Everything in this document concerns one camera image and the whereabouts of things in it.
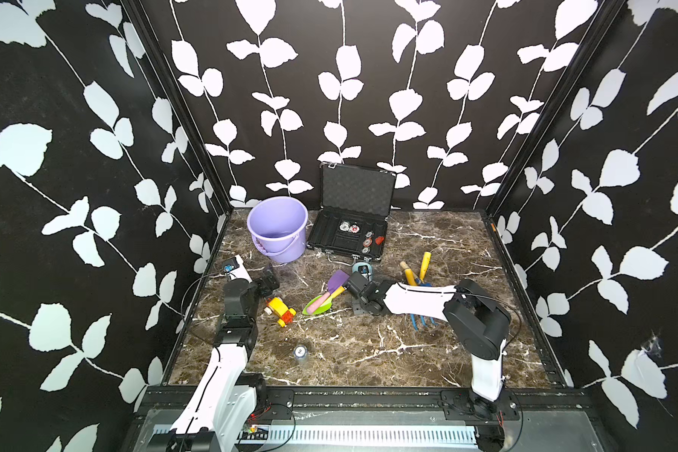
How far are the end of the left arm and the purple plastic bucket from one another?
0.60ft

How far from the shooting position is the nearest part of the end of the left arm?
743 millimetres

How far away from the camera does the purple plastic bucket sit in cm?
92
